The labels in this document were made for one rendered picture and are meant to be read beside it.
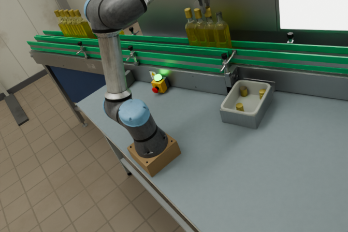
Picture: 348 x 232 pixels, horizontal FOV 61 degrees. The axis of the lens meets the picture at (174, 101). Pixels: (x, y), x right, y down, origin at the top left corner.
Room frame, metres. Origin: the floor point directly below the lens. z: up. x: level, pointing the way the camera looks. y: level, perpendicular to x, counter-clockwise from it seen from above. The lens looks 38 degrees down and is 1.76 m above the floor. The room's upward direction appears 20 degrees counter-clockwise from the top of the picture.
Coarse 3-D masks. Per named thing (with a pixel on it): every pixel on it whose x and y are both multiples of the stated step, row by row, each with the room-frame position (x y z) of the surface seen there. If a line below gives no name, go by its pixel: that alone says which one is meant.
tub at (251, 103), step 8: (240, 80) 1.17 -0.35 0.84; (232, 88) 1.13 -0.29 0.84; (248, 88) 1.14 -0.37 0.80; (256, 88) 1.11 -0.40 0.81; (264, 88) 1.08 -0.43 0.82; (232, 96) 1.10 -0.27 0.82; (240, 96) 1.13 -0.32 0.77; (248, 96) 1.11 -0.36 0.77; (256, 96) 1.09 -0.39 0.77; (264, 96) 1.00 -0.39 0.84; (224, 104) 1.04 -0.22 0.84; (232, 104) 1.08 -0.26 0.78; (248, 104) 1.06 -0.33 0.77; (256, 104) 1.04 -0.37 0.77; (240, 112) 0.95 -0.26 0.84; (248, 112) 0.93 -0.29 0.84; (256, 112) 0.92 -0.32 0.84
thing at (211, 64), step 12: (36, 48) 2.38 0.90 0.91; (48, 48) 2.26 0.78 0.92; (60, 48) 2.14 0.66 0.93; (72, 48) 2.03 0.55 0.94; (96, 48) 1.84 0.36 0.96; (132, 60) 1.64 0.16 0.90; (144, 60) 1.57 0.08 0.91; (156, 60) 1.51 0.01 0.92; (168, 60) 1.44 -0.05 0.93; (180, 60) 1.38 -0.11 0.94; (192, 60) 1.33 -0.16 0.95; (204, 60) 1.28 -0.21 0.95; (216, 60) 1.23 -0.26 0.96
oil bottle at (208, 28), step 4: (208, 24) 1.36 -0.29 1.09; (212, 24) 1.35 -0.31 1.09; (204, 28) 1.38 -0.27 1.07; (208, 28) 1.36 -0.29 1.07; (212, 28) 1.34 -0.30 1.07; (208, 32) 1.36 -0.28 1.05; (212, 32) 1.34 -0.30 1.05; (208, 36) 1.36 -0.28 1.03; (212, 36) 1.35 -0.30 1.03; (208, 40) 1.37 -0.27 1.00; (212, 40) 1.35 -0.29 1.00; (208, 44) 1.37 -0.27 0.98; (212, 44) 1.35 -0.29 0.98; (216, 44) 1.34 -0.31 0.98
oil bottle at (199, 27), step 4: (196, 24) 1.41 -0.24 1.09; (200, 24) 1.40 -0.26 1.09; (204, 24) 1.40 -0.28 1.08; (196, 28) 1.41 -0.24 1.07; (200, 28) 1.39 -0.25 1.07; (196, 32) 1.41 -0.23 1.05; (200, 32) 1.39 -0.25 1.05; (204, 32) 1.38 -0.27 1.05; (196, 36) 1.42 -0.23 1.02; (200, 36) 1.40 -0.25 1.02; (204, 36) 1.38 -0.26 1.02; (200, 40) 1.40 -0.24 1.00; (204, 40) 1.39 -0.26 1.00; (200, 44) 1.41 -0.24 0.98; (204, 44) 1.39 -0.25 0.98
